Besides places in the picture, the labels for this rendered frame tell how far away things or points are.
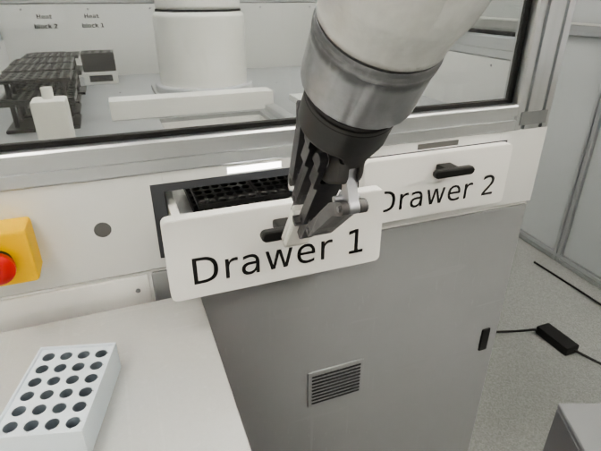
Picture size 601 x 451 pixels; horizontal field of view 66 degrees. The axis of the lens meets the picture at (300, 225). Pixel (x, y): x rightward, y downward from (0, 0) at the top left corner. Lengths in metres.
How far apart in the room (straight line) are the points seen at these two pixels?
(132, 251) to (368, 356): 0.51
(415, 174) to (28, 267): 0.57
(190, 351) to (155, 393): 0.07
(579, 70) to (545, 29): 1.55
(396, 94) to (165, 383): 0.42
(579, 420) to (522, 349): 1.47
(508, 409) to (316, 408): 0.83
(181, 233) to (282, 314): 0.32
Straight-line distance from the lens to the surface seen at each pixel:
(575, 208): 2.47
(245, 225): 0.57
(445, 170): 0.77
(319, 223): 0.43
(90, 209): 0.67
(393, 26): 0.27
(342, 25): 0.29
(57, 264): 0.71
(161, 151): 0.64
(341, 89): 0.31
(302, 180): 0.46
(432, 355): 1.08
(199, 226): 0.56
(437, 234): 0.89
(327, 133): 0.35
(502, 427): 1.63
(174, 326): 0.66
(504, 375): 1.80
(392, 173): 0.76
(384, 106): 0.32
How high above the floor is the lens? 1.16
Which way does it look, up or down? 26 degrees down
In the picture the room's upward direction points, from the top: straight up
